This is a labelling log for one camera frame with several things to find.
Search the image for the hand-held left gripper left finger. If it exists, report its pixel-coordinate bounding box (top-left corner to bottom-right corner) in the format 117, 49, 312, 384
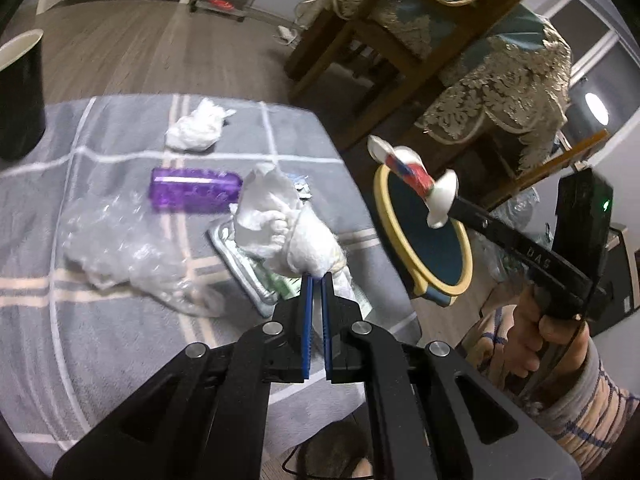
52, 274, 315, 480

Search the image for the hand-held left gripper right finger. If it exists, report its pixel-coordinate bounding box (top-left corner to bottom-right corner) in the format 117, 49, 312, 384
321, 272, 586, 480

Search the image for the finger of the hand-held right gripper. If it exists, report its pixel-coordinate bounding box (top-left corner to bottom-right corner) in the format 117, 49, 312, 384
441, 194, 539, 269

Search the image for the white red blue wrapper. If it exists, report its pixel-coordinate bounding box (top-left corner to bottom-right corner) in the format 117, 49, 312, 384
367, 134, 458, 228

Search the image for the yellow rimmed teal bin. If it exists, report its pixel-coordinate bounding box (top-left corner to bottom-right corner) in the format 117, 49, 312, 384
372, 162, 473, 309

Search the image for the large white tissue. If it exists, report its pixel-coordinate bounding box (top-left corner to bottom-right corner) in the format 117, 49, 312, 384
229, 162, 361, 306

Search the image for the person's right forearm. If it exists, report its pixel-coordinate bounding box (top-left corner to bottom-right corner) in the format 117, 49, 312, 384
520, 335, 640, 480

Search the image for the person's right hand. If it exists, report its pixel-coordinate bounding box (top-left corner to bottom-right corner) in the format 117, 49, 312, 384
505, 287, 593, 386

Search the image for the crumpled clear plastic sheet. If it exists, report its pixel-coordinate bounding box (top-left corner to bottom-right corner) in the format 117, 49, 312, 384
470, 185, 556, 281

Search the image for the black appliance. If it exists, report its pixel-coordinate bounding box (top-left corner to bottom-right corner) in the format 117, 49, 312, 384
600, 222, 640, 336

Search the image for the flat silver foil packet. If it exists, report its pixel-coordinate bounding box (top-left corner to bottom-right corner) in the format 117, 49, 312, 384
207, 217, 373, 318

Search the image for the person's plaid trouser leg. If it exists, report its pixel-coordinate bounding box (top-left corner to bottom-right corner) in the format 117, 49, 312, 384
457, 305, 521, 376

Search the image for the round white lamp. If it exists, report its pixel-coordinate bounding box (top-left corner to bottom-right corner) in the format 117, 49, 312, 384
582, 91, 608, 123

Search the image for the small blue silver wrapper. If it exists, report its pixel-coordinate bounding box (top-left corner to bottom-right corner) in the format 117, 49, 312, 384
289, 174, 315, 202

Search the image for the wooden chair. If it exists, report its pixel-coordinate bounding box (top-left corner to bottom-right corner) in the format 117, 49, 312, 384
285, 0, 481, 156

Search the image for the purple translucent plastic box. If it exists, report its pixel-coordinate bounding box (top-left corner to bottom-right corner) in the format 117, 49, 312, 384
149, 167, 244, 214

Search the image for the clear plastic bag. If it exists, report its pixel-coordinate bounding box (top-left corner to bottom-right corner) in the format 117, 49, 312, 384
62, 195, 236, 317

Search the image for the grey plaid blanket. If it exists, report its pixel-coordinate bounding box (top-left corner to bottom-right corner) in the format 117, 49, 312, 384
0, 94, 421, 480

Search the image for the teal lace seat cushion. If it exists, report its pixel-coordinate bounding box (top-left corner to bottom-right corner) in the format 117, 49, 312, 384
300, 0, 436, 58

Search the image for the small white crumpled tissue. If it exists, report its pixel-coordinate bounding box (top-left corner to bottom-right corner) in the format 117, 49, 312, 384
165, 99, 237, 152

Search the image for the black mug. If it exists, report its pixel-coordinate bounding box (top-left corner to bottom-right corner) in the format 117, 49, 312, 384
0, 29, 47, 161

